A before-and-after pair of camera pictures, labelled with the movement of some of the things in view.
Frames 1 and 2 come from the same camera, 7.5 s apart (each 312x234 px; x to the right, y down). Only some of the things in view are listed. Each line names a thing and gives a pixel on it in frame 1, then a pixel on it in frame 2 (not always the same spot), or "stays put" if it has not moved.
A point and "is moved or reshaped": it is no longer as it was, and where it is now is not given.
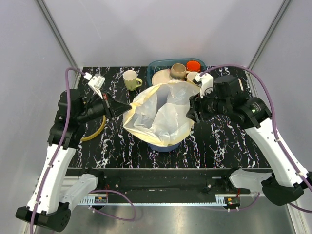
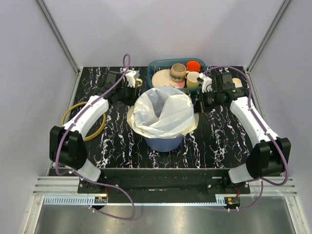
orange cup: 193,66 stays put
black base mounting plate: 192,181 stays put
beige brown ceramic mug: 178,71 stays put
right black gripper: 196,105 to 204,107
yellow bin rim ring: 97,133 stays put
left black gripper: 114,107 to 134,92
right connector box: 232,202 stays put
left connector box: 100,200 stays put
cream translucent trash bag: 158,114 is moved or reshaped
